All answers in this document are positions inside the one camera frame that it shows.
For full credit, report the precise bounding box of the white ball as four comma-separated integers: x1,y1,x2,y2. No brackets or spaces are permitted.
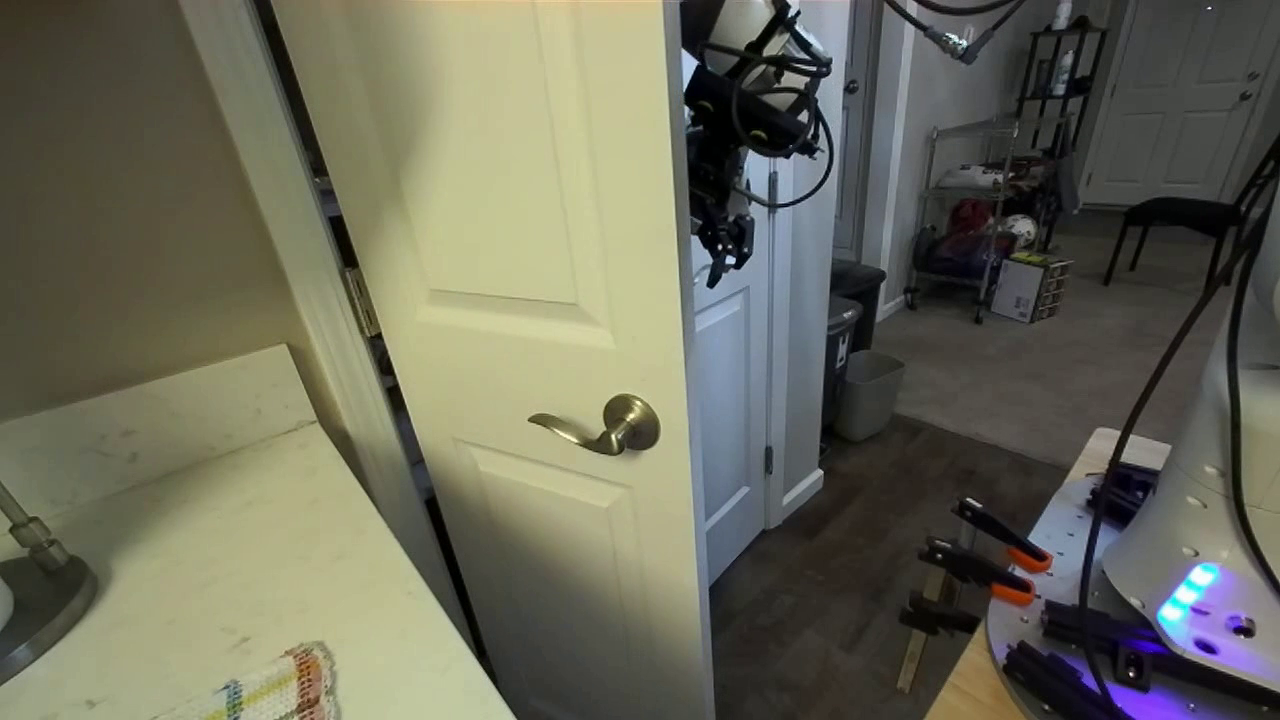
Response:
997,214,1046,253

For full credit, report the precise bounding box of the silver lever door handle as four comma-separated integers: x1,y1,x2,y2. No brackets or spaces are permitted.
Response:
525,390,663,465

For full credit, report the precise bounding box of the white kitchen counter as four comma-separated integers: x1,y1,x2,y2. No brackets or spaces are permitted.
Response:
0,340,519,720

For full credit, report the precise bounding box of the thin black base cable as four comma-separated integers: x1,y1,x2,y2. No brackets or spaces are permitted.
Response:
1219,196,1280,595

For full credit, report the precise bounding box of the white room door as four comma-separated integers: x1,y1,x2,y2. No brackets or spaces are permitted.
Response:
1077,0,1280,214

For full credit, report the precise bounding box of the black shelf rack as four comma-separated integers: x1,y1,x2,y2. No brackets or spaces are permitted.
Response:
1014,14,1114,169

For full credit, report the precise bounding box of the white panel closet door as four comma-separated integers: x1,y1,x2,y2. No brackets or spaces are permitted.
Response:
268,0,719,720
683,125,779,592

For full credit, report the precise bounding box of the dark grey lidded bin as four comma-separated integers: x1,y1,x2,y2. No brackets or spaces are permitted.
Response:
826,293,870,439

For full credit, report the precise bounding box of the black clamp jaw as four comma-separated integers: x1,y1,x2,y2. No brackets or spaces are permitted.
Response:
895,590,983,639

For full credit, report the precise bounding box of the red cart item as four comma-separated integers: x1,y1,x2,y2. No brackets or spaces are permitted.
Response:
928,196,999,274

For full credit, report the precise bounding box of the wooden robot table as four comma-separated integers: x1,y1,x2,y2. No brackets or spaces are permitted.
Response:
926,424,1280,720

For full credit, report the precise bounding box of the black round stand base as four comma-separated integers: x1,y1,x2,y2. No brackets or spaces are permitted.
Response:
0,479,103,683

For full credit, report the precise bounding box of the grey robot mounting plate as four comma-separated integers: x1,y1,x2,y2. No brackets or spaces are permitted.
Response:
980,460,1280,720

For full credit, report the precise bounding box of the metal wire cart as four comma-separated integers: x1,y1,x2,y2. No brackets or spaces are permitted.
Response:
908,116,1060,325

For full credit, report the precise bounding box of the grey trash bin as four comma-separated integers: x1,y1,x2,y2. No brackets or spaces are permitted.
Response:
832,350,908,444

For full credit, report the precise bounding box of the thick black base cable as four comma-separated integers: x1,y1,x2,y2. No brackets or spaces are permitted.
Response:
1081,216,1280,618

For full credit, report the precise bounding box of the black trash bin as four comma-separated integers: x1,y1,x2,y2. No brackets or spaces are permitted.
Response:
832,257,891,351

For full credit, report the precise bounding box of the white cardboard box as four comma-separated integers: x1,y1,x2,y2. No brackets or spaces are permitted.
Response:
987,247,1071,330

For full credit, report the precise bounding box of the black plate clamp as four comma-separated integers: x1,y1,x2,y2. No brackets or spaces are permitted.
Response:
999,639,1136,720
1036,595,1168,672

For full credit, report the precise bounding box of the black connector box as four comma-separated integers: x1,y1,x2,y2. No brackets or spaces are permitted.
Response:
1086,460,1165,529

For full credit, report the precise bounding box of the black chair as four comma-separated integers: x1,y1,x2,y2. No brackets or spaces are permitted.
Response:
1099,134,1280,293

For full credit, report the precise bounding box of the wooden stick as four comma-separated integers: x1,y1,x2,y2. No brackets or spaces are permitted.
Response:
891,621,940,695

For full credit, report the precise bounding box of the orange black bar clamp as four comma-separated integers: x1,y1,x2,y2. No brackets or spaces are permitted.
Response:
918,531,1042,613
954,493,1058,580

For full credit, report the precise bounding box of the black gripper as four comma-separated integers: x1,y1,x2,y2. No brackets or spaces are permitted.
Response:
683,120,765,293

